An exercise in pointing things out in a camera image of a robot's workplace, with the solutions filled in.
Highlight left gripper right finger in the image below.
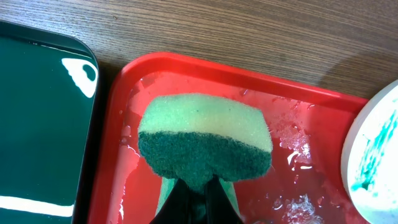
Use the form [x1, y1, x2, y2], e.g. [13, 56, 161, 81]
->
[206, 176, 243, 224]

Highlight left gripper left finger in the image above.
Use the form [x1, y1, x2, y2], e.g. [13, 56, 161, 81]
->
[150, 177, 207, 224]

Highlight green yellow scrub sponge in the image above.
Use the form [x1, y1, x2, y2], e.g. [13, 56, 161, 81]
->
[138, 94, 273, 218]

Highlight white plate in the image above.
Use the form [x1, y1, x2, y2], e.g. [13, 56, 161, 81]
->
[341, 82, 397, 223]

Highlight red plastic tray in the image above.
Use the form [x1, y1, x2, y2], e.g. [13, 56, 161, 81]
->
[88, 52, 366, 223]

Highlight dark green tray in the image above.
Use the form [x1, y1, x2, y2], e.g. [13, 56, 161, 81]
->
[1, 21, 101, 223]

